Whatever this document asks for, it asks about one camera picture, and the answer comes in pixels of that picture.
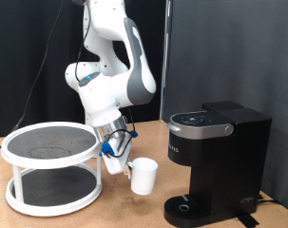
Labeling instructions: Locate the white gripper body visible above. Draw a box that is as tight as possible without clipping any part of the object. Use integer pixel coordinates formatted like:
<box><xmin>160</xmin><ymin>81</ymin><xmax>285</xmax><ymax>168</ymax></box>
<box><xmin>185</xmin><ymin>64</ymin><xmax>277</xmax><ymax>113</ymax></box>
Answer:
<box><xmin>102</xmin><ymin>139</ymin><xmax>132</xmax><ymax>176</ymax></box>

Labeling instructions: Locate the white mug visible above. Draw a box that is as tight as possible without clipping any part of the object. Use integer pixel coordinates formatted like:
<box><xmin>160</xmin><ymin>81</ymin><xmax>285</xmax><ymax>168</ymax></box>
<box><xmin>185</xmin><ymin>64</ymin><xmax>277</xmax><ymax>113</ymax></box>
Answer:
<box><xmin>127</xmin><ymin>157</ymin><xmax>160</xmax><ymax>196</ymax></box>

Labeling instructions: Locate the black Keurig coffee machine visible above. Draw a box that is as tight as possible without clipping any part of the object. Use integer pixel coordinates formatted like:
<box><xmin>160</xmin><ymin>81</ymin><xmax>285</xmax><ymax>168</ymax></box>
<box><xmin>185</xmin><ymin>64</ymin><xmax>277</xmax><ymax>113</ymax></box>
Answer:
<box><xmin>163</xmin><ymin>100</ymin><xmax>273</xmax><ymax>228</ymax></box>

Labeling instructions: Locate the white two tier turntable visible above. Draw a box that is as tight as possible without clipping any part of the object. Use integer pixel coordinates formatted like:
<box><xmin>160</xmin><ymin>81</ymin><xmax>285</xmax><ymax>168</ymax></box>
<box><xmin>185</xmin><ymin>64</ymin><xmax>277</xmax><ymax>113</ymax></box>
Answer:
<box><xmin>0</xmin><ymin>121</ymin><xmax>104</xmax><ymax>218</ymax></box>

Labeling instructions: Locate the black tape strip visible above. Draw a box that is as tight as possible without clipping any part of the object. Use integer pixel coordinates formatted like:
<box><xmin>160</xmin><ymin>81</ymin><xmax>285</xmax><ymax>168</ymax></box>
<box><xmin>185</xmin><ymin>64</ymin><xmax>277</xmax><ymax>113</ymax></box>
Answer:
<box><xmin>235</xmin><ymin>210</ymin><xmax>260</xmax><ymax>228</ymax></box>

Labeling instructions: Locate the black curtain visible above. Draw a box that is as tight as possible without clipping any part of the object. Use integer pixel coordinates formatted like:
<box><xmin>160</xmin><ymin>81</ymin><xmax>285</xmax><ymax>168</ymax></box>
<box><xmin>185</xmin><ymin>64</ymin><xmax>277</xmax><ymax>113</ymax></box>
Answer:
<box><xmin>0</xmin><ymin>0</ymin><xmax>166</xmax><ymax>137</ymax></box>

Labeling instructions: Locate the grey backdrop panel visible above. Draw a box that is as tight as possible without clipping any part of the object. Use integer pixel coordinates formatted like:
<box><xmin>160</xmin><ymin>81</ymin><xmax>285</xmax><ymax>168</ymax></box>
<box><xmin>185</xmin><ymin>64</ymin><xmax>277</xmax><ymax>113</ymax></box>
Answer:
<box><xmin>162</xmin><ymin>0</ymin><xmax>288</xmax><ymax>215</ymax></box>

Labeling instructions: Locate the blue cable clip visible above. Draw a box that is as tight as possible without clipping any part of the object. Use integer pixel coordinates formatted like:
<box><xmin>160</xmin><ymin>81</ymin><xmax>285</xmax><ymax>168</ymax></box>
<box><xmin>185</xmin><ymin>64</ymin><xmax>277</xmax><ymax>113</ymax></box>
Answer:
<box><xmin>100</xmin><ymin>142</ymin><xmax>115</xmax><ymax>158</ymax></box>

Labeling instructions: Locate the black camera cable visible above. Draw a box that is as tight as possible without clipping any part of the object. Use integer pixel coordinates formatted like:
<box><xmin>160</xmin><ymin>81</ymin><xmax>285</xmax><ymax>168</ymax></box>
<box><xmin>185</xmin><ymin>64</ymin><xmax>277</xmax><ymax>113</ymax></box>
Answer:
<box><xmin>0</xmin><ymin>0</ymin><xmax>138</xmax><ymax>160</ymax></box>

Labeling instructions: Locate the black power cord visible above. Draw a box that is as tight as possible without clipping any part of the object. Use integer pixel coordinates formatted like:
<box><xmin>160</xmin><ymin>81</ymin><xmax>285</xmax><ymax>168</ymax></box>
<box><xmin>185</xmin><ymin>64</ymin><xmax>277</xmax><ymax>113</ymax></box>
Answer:
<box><xmin>257</xmin><ymin>194</ymin><xmax>280</xmax><ymax>205</ymax></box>

